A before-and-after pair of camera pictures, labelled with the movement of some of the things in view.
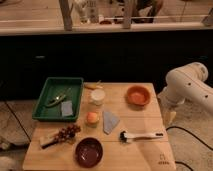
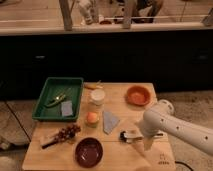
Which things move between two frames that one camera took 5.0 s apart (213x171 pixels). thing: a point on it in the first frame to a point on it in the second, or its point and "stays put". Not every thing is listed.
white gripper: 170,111 to 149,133
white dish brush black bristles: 124,136 stays put
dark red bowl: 89,152 stays put
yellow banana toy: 91,85 stays put
